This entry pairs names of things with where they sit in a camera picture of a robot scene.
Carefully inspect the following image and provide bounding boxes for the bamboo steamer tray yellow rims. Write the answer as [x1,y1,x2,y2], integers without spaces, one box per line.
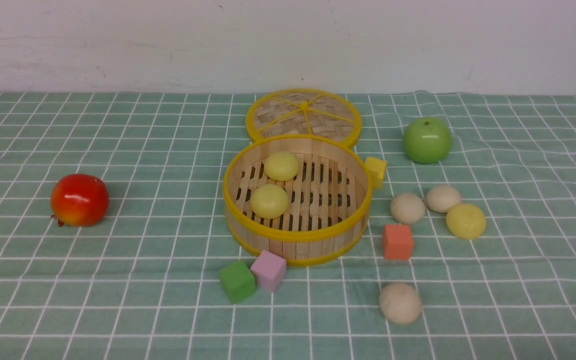
[222,134,374,267]

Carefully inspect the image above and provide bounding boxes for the white bun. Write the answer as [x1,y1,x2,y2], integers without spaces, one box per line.
[425,184,462,214]
[390,193,426,224]
[379,282,422,325]

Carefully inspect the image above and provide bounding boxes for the woven bamboo steamer lid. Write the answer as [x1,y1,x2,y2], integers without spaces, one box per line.
[245,88,362,148]

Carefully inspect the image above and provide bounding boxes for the orange foam cube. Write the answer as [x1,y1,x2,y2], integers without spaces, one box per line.
[381,223,415,261]

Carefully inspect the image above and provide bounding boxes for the red toy apple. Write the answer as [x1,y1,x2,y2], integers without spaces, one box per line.
[50,173,110,227]

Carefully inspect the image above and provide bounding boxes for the green checkered tablecloth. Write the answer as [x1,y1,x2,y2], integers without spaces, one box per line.
[0,91,576,360]

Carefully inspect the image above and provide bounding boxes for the pink foam cube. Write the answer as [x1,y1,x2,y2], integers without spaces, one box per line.
[250,250,287,293]

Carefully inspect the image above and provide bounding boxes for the green foam cube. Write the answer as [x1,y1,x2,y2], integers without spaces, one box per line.
[218,260,257,305]

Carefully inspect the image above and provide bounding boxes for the yellow bun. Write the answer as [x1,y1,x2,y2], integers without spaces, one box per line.
[445,203,487,240]
[250,184,290,219]
[263,152,301,182]

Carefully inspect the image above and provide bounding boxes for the yellow foam cube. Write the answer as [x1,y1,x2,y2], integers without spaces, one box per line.
[364,156,387,189]

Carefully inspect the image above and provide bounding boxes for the green toy apple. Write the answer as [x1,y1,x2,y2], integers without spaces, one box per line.
[403,116,453,164]

